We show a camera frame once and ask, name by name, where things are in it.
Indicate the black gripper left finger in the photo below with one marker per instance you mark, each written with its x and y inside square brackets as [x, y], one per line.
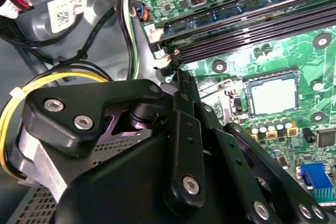
[65, 119]

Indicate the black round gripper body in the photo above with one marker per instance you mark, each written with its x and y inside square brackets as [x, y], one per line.
[118, 195]

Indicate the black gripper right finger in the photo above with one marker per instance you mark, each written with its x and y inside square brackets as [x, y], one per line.
[236, 153]

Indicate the silver CPU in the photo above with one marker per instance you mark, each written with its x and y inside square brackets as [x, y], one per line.
[273, 96]

